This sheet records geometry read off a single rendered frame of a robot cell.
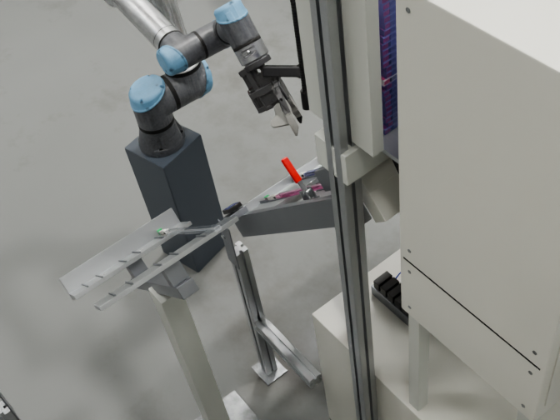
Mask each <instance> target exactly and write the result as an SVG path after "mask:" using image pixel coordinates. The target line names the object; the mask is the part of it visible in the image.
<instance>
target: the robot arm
mask: <svg viewBox="0 0 560 420"><path fill-rule="evenodd" d="M104 1H105V2H106V3H107V4H108V5H109V6H111V7H113V8H117V9H118V10H119V11H120V12H121V13H122V14H123V15H124V16H125V17H126V18H127V19H128V20H129V22H130V23H131V24H132V25H133V26H134V27H135V28H136V29H137V30H138V31H139V32H140V33H141V34H142V35H143V36H144V37H145V38H146V39H147V40H148V41H149V42H150V43H151V44H152V45H153V46H154V47H155V48H156V49H157V52H156V56H157V61H158V63H159V65H160V67H161V68H162V70H163V71H164V72H165V74H163V75H162V76H161V77H159V76H158V75H154V74H151V75H150V76H149V75H146V76H143V77H140V78H139V79H138V80H137V81H135V82H134V83H133V84H132V86H131V87H130V90H129V93H128V96H129V100H130V106H131V108H132V110H133V113H134V116H135V118H136V120H137V125H138V127H139V136H138V144H139V147H140V149H141V151H142V152H143V153H144V154H145V155H147V156H149V157H152V158H163V157H166V156H169V155H172V154H174V153H175V152H177V151H178V150H179V149H180V148H181V147H182V146H183V144H184V143H185V139H186V137H185V133H184V130H183V127H182V126H181V125H180V124H179V122H178V121H177V120H176V119H175V117H174V116H173V113H174V112H175V111H177V110H178V109H180V108H182V107H184V106H186V105H188V104H189V103H191V102H193V101H195V100H197V99H199V98H202V97H203V96H204V95H205V94H207V93H209V92H210V91H211V90H212V88H213V76H212V73H211V70H210V69H209V68H208V64H207V63H206V61H205V59H207V58H210V57H211V56H213V55H214V54H216V53H219V52H221V51H222V50H224V49H227V48H230V47H232V50H233V51H234V52H235V54H236V56H237V59H238V61H239V62H240V63H241V65H242V66H243V67H245V68H244V69H243V70H241V71H240V72H239V73H238V74H239V76H240V77H241V78H242V79H243V80H244V82H245V83H246V85H247V88H248V91H247V93H248V95H249V97H250V98H251V100H252V102H253V104H254V106H255V108H256V109H257V111H258V113H263V112H265V111H268V110H270V109H272V108H274V111H275V117H274V118H273V119H272V121H271V122H270V123H271V126H272V127H273V128H280V127H283V126H287V125H290V127H291V129H292V131H293V132H294V134H295V136H297V135H298V124H297V122H296V119H297V120H298V121H299V123H302V120H303V116H302V114H301V113H300V111H299V109H298V106H297V104H296V103H295V102H294V100H293V97H292V96H291V94H290V92H289V91H288V89H287V87H286V85H285V83H284V82H283V80H282V79H281V77H282V78H301V76H300V71H299V65H265V64H264V63H266V62H268V61H269V60H271V57H270V55H269V54H268V49H267V47H266V45H265V44H264V42H263V40H262V38H261V37H260V34H259V33H258V30H257V29H256V27H255V25H254V23H253V21H252V19H251V18H250V16H249V14H248V10H247V9H246V8H245V7H244V5H243V3H242V1H241V0H232V1H230V2H228V3H226V4H224V5H222V6H221V7H219V8H218V9H216V10H215V11H214V16H215V18H216V19H215V20H213V21H211V22H210V23H208V24H206V25H204V26H203V27H200V28H199V29H197V30H195V31H193V32H190V33H189V34H187V32H186V28H185V26H184V23H183V18H182V15H181V13H180V10H179V6H178V2H177V0H104ZM258 69H260V70H261V72H258ZM249 91H250V92H249ZM293 114H294V115H295V117H296V119H295V117H294V116H293Z"/></svg>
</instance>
